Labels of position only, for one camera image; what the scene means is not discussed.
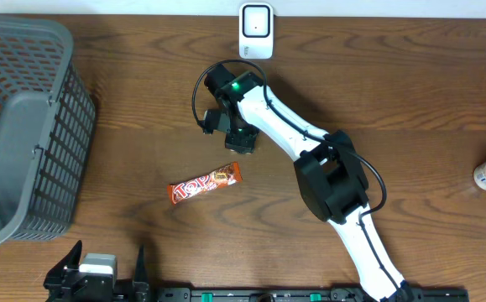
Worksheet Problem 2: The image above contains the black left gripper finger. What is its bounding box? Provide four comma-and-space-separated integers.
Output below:
133, 245, 149, 285
45, 240, 82, 279

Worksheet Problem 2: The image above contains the orange chocolate bar wrapper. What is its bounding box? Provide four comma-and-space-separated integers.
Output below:
167, 162, 242, 205

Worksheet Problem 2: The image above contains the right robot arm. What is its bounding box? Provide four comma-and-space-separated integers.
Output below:
198, 62, 413, 301

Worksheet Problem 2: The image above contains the white barcode scanner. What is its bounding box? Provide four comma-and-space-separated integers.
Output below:
238, 3, 274, 60

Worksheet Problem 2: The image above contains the grey plastic basket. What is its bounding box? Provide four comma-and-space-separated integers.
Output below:
0, 16, 97, 244

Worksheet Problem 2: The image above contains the black right cable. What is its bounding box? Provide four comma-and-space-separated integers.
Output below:
191, 59, 403, 294

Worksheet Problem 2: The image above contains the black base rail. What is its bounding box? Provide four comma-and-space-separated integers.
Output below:
152, 287, 469, 302

